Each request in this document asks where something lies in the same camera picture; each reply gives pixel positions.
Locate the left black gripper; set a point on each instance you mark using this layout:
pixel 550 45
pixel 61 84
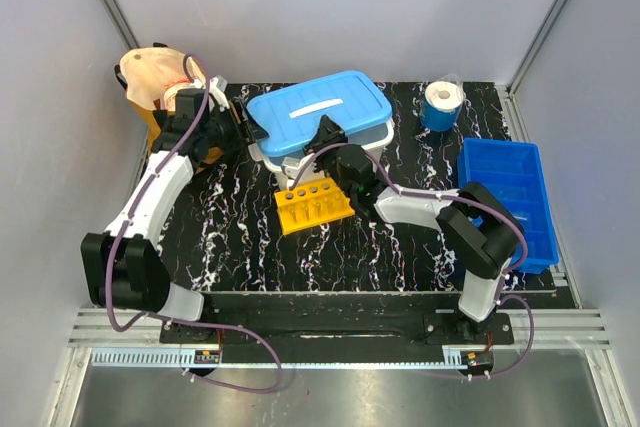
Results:
pixel 247 132

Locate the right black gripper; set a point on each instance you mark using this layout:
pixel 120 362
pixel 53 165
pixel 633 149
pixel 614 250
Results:
pixel 328 133

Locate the light blue plastic lid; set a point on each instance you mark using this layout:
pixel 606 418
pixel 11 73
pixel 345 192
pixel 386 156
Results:
pixel 291 115

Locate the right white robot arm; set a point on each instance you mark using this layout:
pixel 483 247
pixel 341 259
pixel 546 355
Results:
pixel 488 240

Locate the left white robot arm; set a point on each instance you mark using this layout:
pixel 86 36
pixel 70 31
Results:
pixel 122 265

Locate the white plastic tub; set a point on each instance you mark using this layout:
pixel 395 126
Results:
pixel 374 140

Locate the yellow test tube rack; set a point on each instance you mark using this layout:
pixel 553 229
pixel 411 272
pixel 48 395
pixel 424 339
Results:
pixel 310 205

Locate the white orange bottle in bag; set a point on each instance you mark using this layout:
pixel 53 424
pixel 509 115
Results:
pixel 171 91

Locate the brown canvas tote bag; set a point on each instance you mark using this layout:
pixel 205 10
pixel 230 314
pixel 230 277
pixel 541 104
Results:
pixel 144 74

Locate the dark blue divided tray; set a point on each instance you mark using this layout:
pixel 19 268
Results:
pixel 512 172

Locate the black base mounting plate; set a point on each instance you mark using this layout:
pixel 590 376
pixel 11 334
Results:
pixel 332 330

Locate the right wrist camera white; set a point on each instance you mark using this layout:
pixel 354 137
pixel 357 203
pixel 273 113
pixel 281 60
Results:
pixel 292 166

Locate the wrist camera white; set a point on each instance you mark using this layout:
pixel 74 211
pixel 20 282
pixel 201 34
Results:
pixel 292 166
pixel 217 87

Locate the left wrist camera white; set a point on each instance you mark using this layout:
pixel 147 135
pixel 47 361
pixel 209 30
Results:
pixel 217 87

